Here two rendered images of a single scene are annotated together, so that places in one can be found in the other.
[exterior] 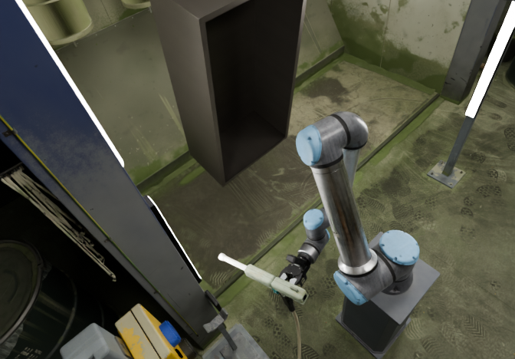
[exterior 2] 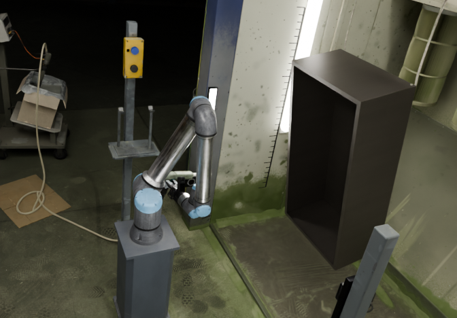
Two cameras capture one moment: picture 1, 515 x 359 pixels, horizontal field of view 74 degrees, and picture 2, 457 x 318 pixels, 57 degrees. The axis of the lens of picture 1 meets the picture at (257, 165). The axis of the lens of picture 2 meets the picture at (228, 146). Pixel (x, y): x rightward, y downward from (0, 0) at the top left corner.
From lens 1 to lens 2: 258 cm
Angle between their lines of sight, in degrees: 72
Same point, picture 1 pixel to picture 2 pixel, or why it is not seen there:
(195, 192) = not seen: hidden behind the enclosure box
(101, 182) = (206, 53)
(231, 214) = (282, 255)
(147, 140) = not seen: hidden behind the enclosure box
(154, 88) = (414, 187)
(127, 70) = (422, 160)
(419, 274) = (134, 247)
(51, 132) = (209, 22)
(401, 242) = (149, 197)
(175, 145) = not seen: hidden behind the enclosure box
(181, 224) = (283, 225)
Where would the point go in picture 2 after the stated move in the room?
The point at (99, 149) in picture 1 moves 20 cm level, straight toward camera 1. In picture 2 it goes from (211, 40) to (181, 39)
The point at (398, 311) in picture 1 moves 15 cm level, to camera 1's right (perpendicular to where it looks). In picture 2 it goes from (121, 225) to (111, 242)
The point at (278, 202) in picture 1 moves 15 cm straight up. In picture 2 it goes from (283, 291) to (288, 276)
